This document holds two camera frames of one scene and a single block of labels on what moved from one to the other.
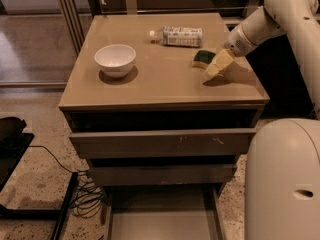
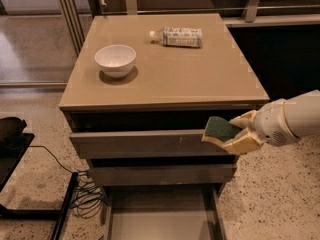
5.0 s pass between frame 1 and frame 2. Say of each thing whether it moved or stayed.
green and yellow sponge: moved
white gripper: moved
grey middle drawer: stayed
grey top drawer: stayed
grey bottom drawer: stayed
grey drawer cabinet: stayed
